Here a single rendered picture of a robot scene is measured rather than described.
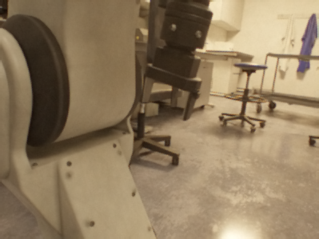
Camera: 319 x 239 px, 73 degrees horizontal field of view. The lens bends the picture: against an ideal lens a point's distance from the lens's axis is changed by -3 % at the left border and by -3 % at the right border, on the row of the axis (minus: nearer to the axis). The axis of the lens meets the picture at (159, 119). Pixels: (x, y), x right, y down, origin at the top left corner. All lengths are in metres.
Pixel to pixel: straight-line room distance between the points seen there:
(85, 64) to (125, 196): 0.18
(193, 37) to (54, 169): 0.30
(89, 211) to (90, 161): 0.06
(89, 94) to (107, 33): 0.07
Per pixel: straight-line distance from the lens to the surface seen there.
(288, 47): 5.73
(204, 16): 0.43
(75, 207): 0.28
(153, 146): 1.45
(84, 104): 0.24
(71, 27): 0.24
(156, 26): 1.13
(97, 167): 0.31
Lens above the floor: 0.64
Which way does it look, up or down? 15 degrees down
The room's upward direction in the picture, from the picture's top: 4 degrees clockwise
